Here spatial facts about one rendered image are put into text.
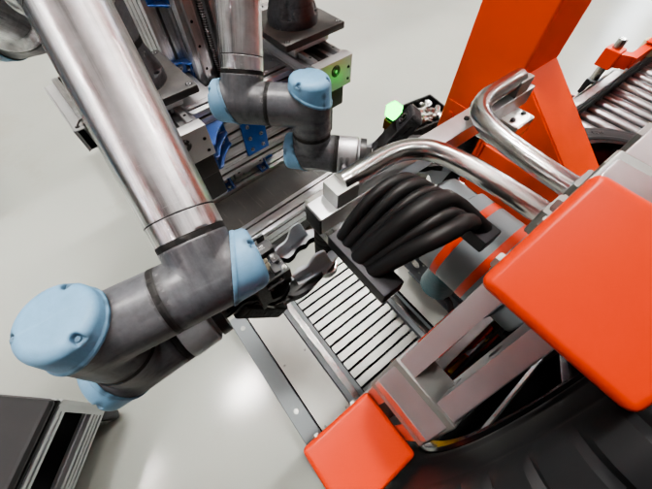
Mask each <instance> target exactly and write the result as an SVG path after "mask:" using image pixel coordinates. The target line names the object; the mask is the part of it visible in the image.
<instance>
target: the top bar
mask: <svg viewBox="0 0 652 489"><path fill-rule="evenodd" d="M534 88H535V85H533V84H530V86H529V87H528V89H527V91H526V92H524V93H523V94H521V95H519V96H518V97H516V98H512V97H510V96H509V95H507V96H505V97H503V98H502V99H500V100H499V101H497V102H496V103H494V104H493V105H492V107H491V110H492V112H493V113H494V115H495V116H496V117H497V118H498V119H501V118H503V117H504V116H506V115H507V114H509V113H511V112H512V111H514V110H515V109H517V108H519V107H520V106H522V105H523V104H525V103H526V101H527V100H528V98H529V96H530V95H531V93H532V91H533V90H534ZM470 110H471V107H469V108H467V109H466V110H464V111H462V112H461V113H459V114H457V115H455V116H453V117H452V118H450V119H449V120H448V121H446V122H444V123H443V124H441V125H439V126H438V127H436V128H434V129H433V130H431V131H429V132H428V133H426V134H424V135H422V136H421V137H419V138H426V139H432V140H437V141H441V142H444V143H447V144H450V145H452V146H455V147H458V146H459V145H461V144H462V143H464V142H465V141H467V140H469V139H470V138H472V137H473V136H475V135H476V134H478V132H477V130H476V129H475V127H474V126H473V123H472V121H471V117H470ZM430 164H432V162H428V161H423V160H409V161H405V162H401V163H398V164H395V165H393V166H391V167H389V168H387V169H386V170H384V171H382V172H381V173H379V174H378V175H376V176H374V177H373V178H371V179H369V180H367V181H366V182H364V183H362V184H361V185H359V190H358V197H357V198H355V199H354V200H352V201H351V202H349V203H348V204H346V205H344V206H343V207H341V208H340V209H338V210H337V209H336V208H335V207H334V206H333V205H332V204H331V203H330V202H329V201H328V200H327V199H326V198H325V197H324V196H323V195H321V196H320V197H318V198H316V199H315V200H313V201H311V202H310V203H308V204H307V205H306V213H307V221H308V222H309V223H310V224H311V226H312V227H313V228H314V229H315V230H316V231H317V232H318V233H319V234H320V235H321V234H324V233H325V232H327V231H328V230H330V229H331V228H333V227H334V226H336V225H338V224H339V223H341V222H342V221H344V220H345V219H347V217H348V216H349V215H350V213H351V212H352V210H353V209H354V208H355V207H356V205H357V204H358V203H359V202H360V200H361V199H362V198H363V197H364V196H365V195H366V194H367V193H368V192H369V191H370V190H371V189H372V188H373V187H375V186H376V185H377V184H378V183H380V182H381V181H382V180H384V179H386V178H388V177H390V176H392V175H395V174H398V173H403V172H410V173H413V174H416V173H418V172H420V171H421V170H423V169H424V168H426V167H427V166H429V165H430Z"/></svg>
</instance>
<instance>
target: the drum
mask: <svg viewBox="0 0 652 489"><path fill-rule="evenodd" d="M437 186H438V187H440V188H442V189H450V190H453V191H454V192H456V193H458V194H459V195H461V196H462V197H464V198H465V199H466V200H468V201H469V202H470V203H471V204H472V205H473V206H474V207H475V208H476V209H478V210H479V212H480V213H481V214H482V215H483V216H484V217H485V218H486V219H487V220H488V221H490V222H491V223H492V224H494V225H495V226H496V227H497V228H499V229H500V230H501V231H502V232H501V234H500V235H499V236H498V237H497V238H496V239H495V241H493V242H492V243H490V244H489V245H488V246H486V247H485V248H484V249H483V250H482V251H480V252H478V251H477V250H475V249H474V248H473V247H472V246H471V245H469V244H468V243H467V242H466V241H464V240H463V239H462V238H461V237H459V238H458V239H456V240H454V241H452V242H451V243H449V244H446V245H444V246H442V247H440V248H437V249H435V250H433V251H431V252H429V253H426V254H424V255H422V256H420V257H419V260H420V261H421V262H422V263H423V264H424V265H425V266H427V267H428V268H429V269H430V271H431V272H433V273H434V274H435V275H436V276H437V277H438V278H439V279H440V280H442V281H443V282H444V283H445V284H446V285H447V286H448V287H449V288H450V289H451V290H452V291H453V292H454V293H455V294H456V295H457V296H458V297H459V298H461V299H462V300H463V301H464V300H465V299H466V298H467V297H469V296H470V295H471V294H472V293H473V292H474V291H475V289H476V288H477V287H478V286H479V285H480V284H482V283H483V278H484V276H485V275H486V274H487V273H488V272H489V268H490V267H491V266H490V262H491V261H493V260H494V259H495V258H496V257H497V256H498V255H499V254H500V253H504V254H505V255H507V254H508V253H509V252H511V251H512V250H513V249H514V248H515V247H516V246H517V245H518V244H519V243H520V242H521V241H522V240H524V239H525V238H526V237H527V236H528V235H529V234H527V233H526V232H525V231H524V228H525V227H526V226H527V225H525V224H524V223H523V222H521V221H520V220H519V219H517V218H516V217H514V216H513V215H512V214H510V213H509V212H507V211H506V210H505V209H504V208H502V207H501V206H500V205H498V204H497V203H495V202H494V201H492V200H491V199H490V198H488V197H487V196H486V195H484V194H482V193H481V194H475V193H474V192H473V191H471V190H470V189H469V188H467V187H466V186H465V185H464V184H463V183H461V182H460V181H458V180H457V179H447V180H445V181H443V182H442V183H440V184H439V185H437ZM488 316H490V317H491V318H493V319H494V320H495V321H496V322H497V323H498V324H499V325H500V326H501V327H502V328H503V329H504V330H506V331H509V332H510V331H513V330H515V329H516V328H518V327H520V326H521V325H523V324H524V322H523V321H522V320H521V319H520V318H518V317H517V316H516V315H515V314H514V313H513V312H512V311H510V310H509V309H508V308H507V307H506V306H505V305H504V304H502V303H500V304H499V305H498V306H497V307H495V308H494V309H493V310H492V311H491V312H490V313H488V314H487V315H486V316H485V317H484V318H486V317H488Z"/></svg>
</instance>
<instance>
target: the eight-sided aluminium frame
mask: <svg viewBox="0 0 652 489"><path fill-rule="evenodd" d="M595 176H604V177H608V178H610V179H612V180H614V181H616V182H618V183H619V184H621V185H623V186H624V187H626V188H628V189H629V190H631V191H633V192H634V193H635V194H637V195H639V196H640V197H642V198H644V199H645V200H647V201H649V202H651V203H652V128H651V129H650V130H649V131H648V132H647V133H645V134H644V135H643V136H642V137H641V138H640V139H639V140H638V141H637V142H635V143H634V144H633V145H632V146H631V147H630V148H629V149H627V150H626V151H622V150H620V151H618V152H616V153H615V154H614V155H613V156H612V157H611V158H610V159H609V160H608V161H606V162H605V163H604V164H603V165H602V166H601V167H600V168H599V170H598V171H597V172H595V173H594V174H593V175H592V176H591V177H590V178H592V177H595ZM590 178H589V179H590ZM500 303H501V302H500V301H499V300H498V299H497V298H496V297H495V296H493V295H492V294H491V293H490V292H489V291H488V290H487V289H486V288H485V287H484V285H483V283H482V284H480V285H479V286H478V287H477V288H476V289H475V291H474V292H473V293H472V294H471V295H470V296H469V297H467V298H466V299H465V300H464V301H463V302H462V303H461V304H460V305H459V306H458V307H457V308H456V309H454V310H453V311H452V312H451V313H450V314H449V315H448V316H447V317H446V318H445V319H444V320H443V321H441V322H440V323H439V324H438V325H437V326H436V327H435V328H434V329H433V330H432V331H431V332H430V333H429V334H427V335H426V336H425V337H424V338H423V339H422V340H421V341H420V342H414V343H413V344H412V345H411V346H410V347H408V348H407V349H406V350H405V351H404V352H403V353H401V354H400V355H399V356H398V357H397V358H396V359H395V360H394V361H393V362H392V363H391V364H390V365H389V366H387V367H386V368H385V369H384V370H383V371H382V372H381V373H380V374H379V375H378V376H377V377H376V378H375V379H374V380H373V381H372V383H371V385H372V386H371V387H370V388H368V389H367V390H366V391H365V392H364V393H363V394H365V393H369V394H370V395H371V396H372V397H373V399H374V400H375V402H376V403H377V404H378V406H379V407H380V408H381V409H382V411H383V412H384V413H385V415H386V416H387V417H388V419H389V420H390V421H391V422H392V424H393V425H394V426H395V428H396V429H397V430H398V432H399V433H400V434H401V435H402V437H403V438H404V439H405V440H412V441H416V442H417V444H418V445H419V446H421V445H423V444H425V443H427V442H429V441H431V440H434V439H436V438H438V437H440V436H442V435H444V434H446V433H448V432H450V431H452V430H454V429H456V427H457V426H458V425H459V423H460V422H461V420H462V419H463V418H464V416H465V415H466V414H467V413H469V412H470V411H471V410H473V409H474V408H476V407H477V406H479V405H480V404H481V403H483V402H484V401H485V400H487V399H488V398H489V397H491V396H492V395H494V394H495V393H496V392H498V391H499V390H500V389H502V388H503V387H504V386H506V385H507V384H508V383H510V382H511V381H513V380H514V379H515V378H517V377H518V376H519V375H521V374H522V373H524V372H525V371H527V370H528V369H529V368H531V367H532V366H533V365H534V364H535V363H536V362H538V361H539V360H541V359H542V358H543V357H545V356H546V355H547V354H549V353H550V352H551V351H553V350H554V348H552V347H551V346H550V345H549V344H548V343H547V342H546V341H544V340H543V339H542V338H541V337H540V336H539V335H538V334H536V333H535V332H534V331H533V330H532V329H531V328H530V327H529V326H527V325H526V324H525V323H524V324H523V325H521V326H520V327H519V328H518V329H516V330H515V331H514V332H513V333H511V334H510V335H509V336H508V337H506V338H505V339H504V340H503V341H502V342H500V343H499V344H498V345H496V346H495V347H494V348H493V349H491V350H490V351H489V352H488V353H486V354H485V355H484V356H483V357H481V358H480V359H479V360H478V361H477V362H475V363H474V364H473V365H472V366H470V367H469V368H468V369H467V370H465V371H464V372H463V373H462V374H460V375H459V376H458V377H456V378H455V379H454V380H452V379H451V378H450V377H449V375H448V374H447V373H446V372H445V370H446V369H447V366H448V365H449V364H450V363H451V362H452V361H453V360H454V359H455V358H456V357H457V356H458V355H459V354H460V353H461V352H462V351H463V350H464V349H465V348H466V347H467V346H468V345H469V344H470V343H471V342H472V341H473V340H474V339H475V338H476V337H477V336H479V335H480V334H481V333H482V332H483V331H484V330H485V329H486V328H487V327H488V326H489V325H490V324H492V323H494V322H495V320H494V319H493V318H491V317H490V316H488V317H486V318H484V317H485V316H486V315H487V314H488V313H490V312H491V311H492V310H493V309H494V308H495V307H497V306H498V305H499V304H500ZM450 346H451V347H450ZM449 347H450V348H449ZM439 357H440V358H439ZM363 394H362V395H363ZM362 395H361V396H362ZM361 396H360V397H361ZM360 397H359V398H360ZM359 398H358V399H359ZM358 399H357V400H358Z"/></svg>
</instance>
